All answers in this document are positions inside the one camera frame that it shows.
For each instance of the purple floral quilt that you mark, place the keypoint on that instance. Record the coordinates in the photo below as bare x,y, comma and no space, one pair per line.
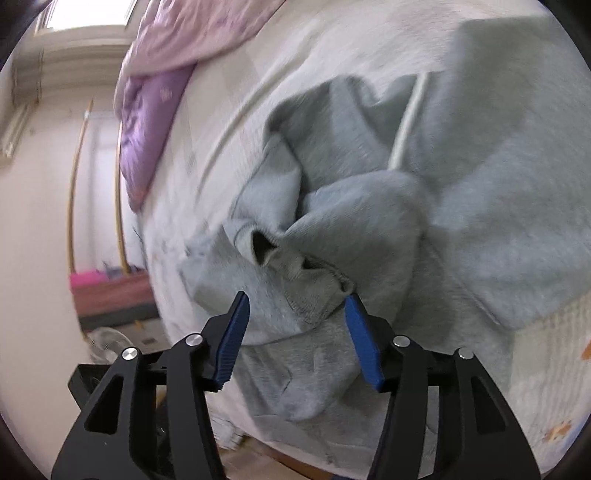
147,115

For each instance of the floral bed sheet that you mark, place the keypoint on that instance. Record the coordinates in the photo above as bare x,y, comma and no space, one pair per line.
221,115

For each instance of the dark wooden side cabinet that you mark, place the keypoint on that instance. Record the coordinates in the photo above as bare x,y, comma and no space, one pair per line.
92,280

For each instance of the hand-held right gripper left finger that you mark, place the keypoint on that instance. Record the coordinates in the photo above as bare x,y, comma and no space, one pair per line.
231,341

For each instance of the grey sweatshirt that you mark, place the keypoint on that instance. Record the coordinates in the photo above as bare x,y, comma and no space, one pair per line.
360,221

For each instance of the white floor fan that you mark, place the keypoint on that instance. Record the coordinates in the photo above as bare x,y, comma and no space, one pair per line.
108,344

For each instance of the window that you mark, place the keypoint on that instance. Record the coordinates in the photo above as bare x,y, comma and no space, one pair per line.
87,11

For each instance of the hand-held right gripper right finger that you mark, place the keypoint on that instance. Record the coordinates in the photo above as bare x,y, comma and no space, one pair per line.
362,341

